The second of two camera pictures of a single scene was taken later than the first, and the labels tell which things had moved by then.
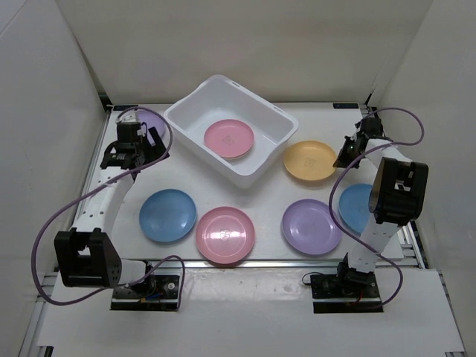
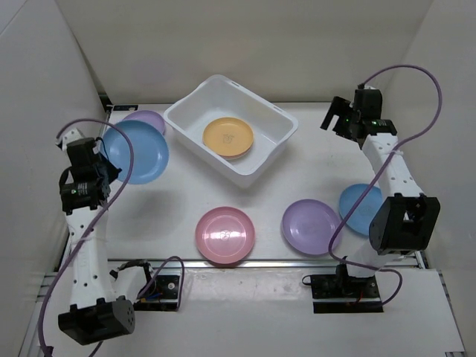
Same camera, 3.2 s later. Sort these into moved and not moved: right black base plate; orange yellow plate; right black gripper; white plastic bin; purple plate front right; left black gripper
Moved: left black gripper; right black gripper; orange yellow plate
Not moved: right black base plate; purple plate front right; white plastic bin
